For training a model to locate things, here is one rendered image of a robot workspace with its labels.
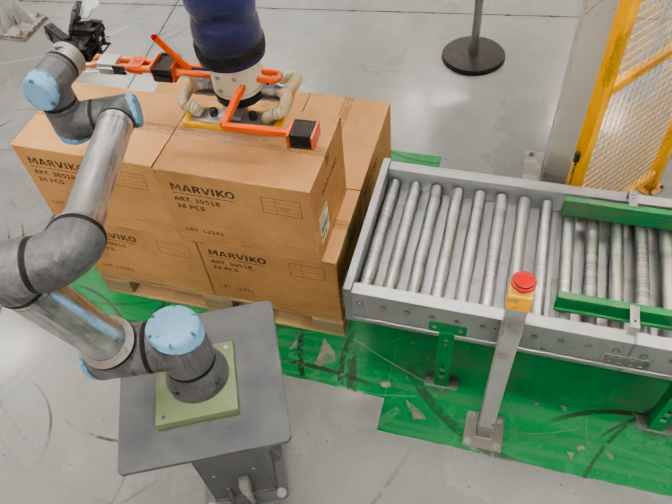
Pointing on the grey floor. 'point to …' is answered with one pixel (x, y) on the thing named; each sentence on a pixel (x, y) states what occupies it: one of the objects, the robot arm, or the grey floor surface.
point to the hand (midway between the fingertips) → (97, 12)
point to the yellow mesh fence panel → (606, 81)
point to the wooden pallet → (223, 304)
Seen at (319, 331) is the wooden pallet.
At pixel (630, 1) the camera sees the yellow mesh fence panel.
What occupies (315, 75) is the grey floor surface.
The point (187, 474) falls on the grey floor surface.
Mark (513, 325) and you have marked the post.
